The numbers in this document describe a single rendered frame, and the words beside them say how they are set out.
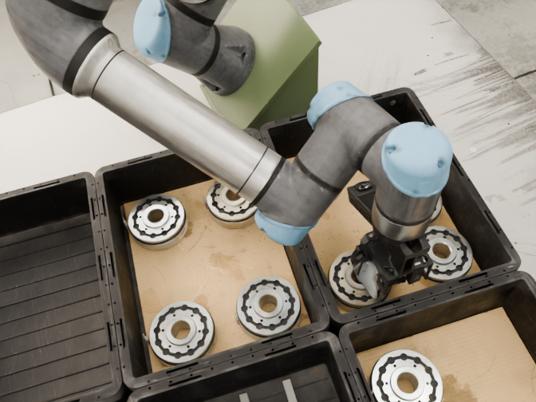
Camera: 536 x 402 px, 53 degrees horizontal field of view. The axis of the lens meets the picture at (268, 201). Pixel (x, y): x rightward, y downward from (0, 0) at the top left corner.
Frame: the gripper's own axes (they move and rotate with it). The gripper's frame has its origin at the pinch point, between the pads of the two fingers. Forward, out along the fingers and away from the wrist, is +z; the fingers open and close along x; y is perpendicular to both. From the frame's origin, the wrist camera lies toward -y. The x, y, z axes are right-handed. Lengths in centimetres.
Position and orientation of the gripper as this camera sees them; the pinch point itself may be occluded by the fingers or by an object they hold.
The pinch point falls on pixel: (376, 271)
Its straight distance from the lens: 91.0
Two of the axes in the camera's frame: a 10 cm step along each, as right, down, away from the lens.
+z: 0.6, 5.5, 8.3
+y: 3.4, 7.7, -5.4
